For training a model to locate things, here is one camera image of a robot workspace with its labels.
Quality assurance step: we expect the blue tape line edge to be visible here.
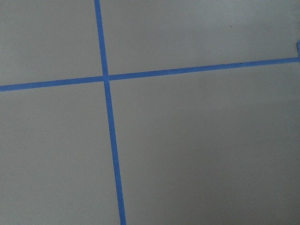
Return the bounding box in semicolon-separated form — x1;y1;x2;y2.
297;40;300;58

